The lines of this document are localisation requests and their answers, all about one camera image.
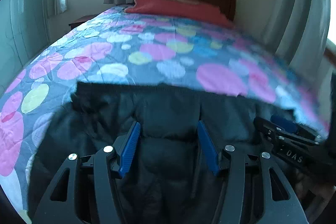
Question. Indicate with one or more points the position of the frosted glass sliding wardrobe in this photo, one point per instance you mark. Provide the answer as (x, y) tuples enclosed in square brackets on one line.
[(18, 24)]

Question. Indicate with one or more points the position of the wooden nightstand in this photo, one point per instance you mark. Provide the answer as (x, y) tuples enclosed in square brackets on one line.
[(81, 20)]

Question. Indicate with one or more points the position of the wide pale window curtain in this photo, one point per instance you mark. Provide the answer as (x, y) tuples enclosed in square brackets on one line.
[(296, 3)]

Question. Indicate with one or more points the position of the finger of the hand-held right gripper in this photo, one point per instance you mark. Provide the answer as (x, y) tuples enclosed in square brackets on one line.
[(275, 132), (284, 123)]

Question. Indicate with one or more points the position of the black quilted jacket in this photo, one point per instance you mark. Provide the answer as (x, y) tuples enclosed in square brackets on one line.
[(168, 113)]

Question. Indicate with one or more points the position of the red pillow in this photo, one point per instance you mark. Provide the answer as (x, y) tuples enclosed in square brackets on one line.
[(181, 10)]

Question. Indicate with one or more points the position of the wooden window sill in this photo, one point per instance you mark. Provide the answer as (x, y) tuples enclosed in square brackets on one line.
[(330, 54)]

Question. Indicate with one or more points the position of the floral circle-print bedspread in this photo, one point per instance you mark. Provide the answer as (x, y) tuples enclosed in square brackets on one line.
[(157, 50)]

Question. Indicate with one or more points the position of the bright side window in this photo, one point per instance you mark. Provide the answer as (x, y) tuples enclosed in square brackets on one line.
[(332, 16)]

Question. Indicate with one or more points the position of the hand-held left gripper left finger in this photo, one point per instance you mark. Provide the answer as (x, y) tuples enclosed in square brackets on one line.
[(128, 150)]

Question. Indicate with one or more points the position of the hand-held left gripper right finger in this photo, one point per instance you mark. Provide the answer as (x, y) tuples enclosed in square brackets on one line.
[(208, 148)]

